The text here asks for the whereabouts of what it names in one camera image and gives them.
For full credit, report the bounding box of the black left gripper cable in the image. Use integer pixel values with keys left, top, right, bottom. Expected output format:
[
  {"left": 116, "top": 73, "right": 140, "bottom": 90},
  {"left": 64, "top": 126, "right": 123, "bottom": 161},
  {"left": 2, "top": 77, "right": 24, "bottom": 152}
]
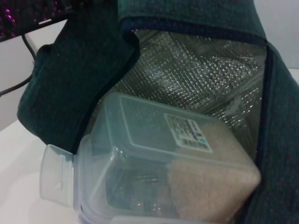
[{"left": 0, "top": 33, "right": 38, "bottom": 98}]

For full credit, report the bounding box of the clear plastic food container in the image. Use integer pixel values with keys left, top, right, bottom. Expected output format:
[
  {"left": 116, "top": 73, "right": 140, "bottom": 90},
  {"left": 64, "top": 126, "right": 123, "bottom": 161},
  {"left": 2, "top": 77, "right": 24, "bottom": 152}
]
[{"left": 39, "top": 91, "right": 263, "bottom": 224}]

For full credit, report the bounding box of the dark teal insulated bag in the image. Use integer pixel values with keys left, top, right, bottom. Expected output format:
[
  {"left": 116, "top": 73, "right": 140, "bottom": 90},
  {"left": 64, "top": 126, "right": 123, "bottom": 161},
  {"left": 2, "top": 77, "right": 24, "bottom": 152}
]
[{"left": 17, "top": 0, "right": 299, "bottom": 224}]

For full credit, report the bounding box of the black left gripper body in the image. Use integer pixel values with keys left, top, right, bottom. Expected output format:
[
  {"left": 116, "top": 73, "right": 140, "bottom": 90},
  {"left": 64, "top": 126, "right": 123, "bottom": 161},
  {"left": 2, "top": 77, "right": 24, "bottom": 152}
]
[{"left": 0, "top": 0, "right": 71, "bottom": 41}]

